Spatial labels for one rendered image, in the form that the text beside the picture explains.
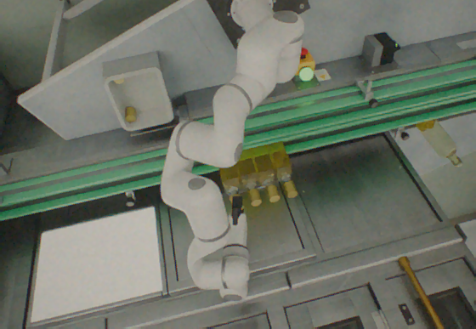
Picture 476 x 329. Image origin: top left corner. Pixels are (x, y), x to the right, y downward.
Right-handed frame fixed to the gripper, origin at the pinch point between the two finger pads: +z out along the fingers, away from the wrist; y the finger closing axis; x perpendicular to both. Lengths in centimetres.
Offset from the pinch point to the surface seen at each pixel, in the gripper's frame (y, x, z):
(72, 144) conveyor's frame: 6, 59, 22
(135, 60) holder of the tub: 34, 30, 31
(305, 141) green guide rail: -2.8, -22.9, 28.9
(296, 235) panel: -12.2, -18.0, -3.4
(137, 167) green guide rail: 4.2, 33.6, 12.6
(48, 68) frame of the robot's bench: 24, 67, 43
